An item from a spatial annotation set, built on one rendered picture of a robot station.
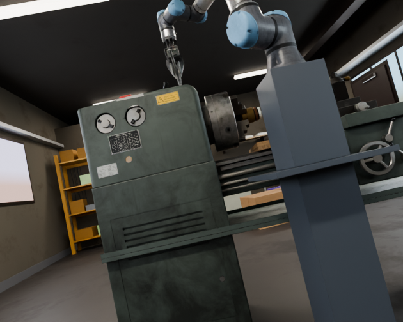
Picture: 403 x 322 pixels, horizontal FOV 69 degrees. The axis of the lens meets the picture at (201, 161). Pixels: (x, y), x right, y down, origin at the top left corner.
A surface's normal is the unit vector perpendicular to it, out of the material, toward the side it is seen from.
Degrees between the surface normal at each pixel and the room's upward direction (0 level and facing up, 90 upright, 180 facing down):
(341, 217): 90
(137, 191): 90
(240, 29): 98
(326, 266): 90
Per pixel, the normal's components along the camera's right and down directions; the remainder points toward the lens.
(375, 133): -0.05, -0.07
